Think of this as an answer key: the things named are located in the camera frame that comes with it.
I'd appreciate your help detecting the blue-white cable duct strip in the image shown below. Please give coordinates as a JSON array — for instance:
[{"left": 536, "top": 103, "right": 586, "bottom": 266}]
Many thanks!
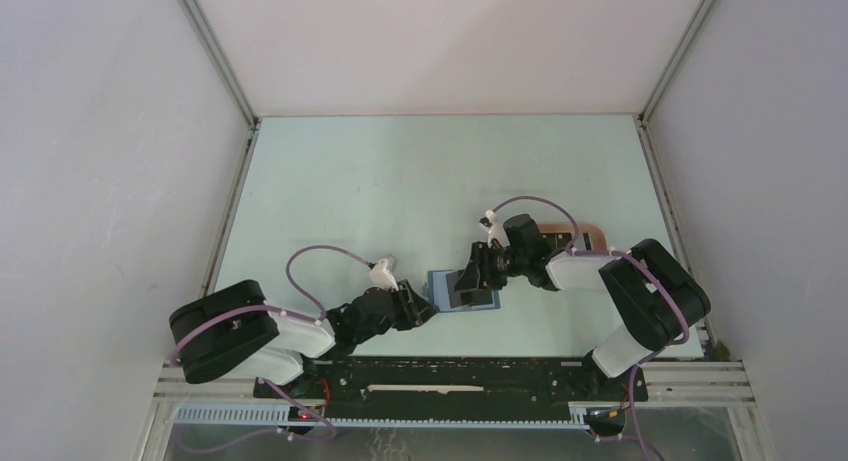
[{"left": 173, "top": 403, "right": 588, "bottom": 429}]

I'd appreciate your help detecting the aluminium frame rail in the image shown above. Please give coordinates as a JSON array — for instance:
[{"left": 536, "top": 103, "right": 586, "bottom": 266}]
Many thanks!
[{"left": 153, "top": 361, "right": 756, "bottom": 408}]

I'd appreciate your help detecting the pink oval tray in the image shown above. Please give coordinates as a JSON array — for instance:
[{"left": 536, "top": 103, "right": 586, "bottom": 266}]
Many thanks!
[{"left": 538, "top": 223, "right": 608, "bottom": 251}]

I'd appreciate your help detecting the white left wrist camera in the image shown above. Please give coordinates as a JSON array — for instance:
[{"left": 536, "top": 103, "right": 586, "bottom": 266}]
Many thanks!
[{"left": 369, "top": 256, "right": 399, "bottom": 291}]

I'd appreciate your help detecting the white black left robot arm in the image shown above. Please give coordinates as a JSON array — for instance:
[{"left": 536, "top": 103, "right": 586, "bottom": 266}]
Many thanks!
[{"left": 169, "top": 280, "right": 438, "bottom": 398}]

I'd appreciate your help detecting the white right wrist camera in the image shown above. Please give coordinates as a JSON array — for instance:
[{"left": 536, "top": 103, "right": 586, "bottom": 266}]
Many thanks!
[{"left": 478, "top": 210, "right": 510, "bottom": 248}]

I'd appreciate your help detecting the blue card holder wallet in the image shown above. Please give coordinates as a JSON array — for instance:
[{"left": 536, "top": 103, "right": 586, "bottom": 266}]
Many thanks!
[{"left": 425, "top": 270, "right": 500, "bottom": 313}]

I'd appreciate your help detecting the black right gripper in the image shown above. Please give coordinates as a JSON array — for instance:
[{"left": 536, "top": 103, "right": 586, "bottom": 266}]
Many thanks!
[{"left": 453, "top": 241, "right": 527, "bottom": 292}]

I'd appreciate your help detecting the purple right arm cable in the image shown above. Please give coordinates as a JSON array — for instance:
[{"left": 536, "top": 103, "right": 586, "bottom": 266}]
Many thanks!
[{"left": 490, "top": 195, "right": 692, "bottom": 461}]

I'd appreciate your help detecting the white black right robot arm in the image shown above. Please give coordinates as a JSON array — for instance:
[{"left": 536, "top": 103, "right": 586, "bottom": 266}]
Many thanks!
[{"left": 453, "top": 211, "right": 711, "bottom": 399}]

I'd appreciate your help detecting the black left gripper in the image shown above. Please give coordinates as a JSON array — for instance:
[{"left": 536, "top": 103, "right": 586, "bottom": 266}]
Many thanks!
[{"left": 356, "top": 279, "right": 439, "bottom": 344}]

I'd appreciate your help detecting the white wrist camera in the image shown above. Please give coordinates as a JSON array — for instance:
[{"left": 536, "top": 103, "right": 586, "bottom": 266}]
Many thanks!
[
  {"left": 369, "top": 256, "right": 399, "bottom": 291},
  {"left": 478, "top": 210, "right": 510, "bottom": 248}
]

